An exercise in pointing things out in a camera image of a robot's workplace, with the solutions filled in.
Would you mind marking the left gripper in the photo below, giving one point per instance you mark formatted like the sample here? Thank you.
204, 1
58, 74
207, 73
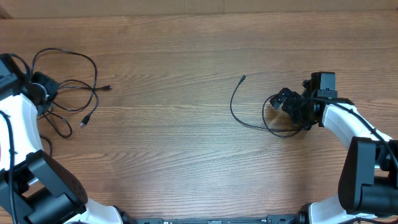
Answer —
50, 86

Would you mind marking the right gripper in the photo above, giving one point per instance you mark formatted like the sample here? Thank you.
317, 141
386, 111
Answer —
288, 107

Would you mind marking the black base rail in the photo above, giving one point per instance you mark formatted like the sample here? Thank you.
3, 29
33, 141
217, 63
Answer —
270, 219

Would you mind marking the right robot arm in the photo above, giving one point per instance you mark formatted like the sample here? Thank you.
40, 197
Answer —
367, 188

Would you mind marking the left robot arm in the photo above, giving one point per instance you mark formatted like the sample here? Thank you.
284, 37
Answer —
35, 188

